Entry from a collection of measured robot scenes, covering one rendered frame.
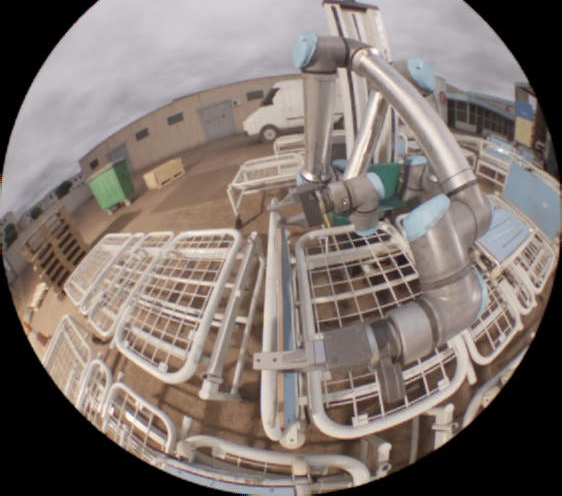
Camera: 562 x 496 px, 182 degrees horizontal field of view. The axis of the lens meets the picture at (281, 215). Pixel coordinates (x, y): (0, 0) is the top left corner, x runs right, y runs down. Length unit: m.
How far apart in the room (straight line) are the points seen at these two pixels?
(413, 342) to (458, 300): 0.08
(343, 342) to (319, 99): 0.60
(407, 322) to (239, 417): 1.03
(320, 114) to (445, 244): 0.52
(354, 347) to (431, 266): 0.14
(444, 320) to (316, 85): 0.61
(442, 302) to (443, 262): 0.05
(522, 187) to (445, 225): 1.77
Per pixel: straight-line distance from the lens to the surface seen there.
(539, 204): 1.97
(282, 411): 0.35
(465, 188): 0.38
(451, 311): 0.28
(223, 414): 1.19
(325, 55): 0.57
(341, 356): 0.22
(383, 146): 1.20
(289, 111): 7.34
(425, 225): 0.27
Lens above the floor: 1.07
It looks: 32 degrees down
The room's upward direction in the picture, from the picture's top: 12 degrees counter-clockwise
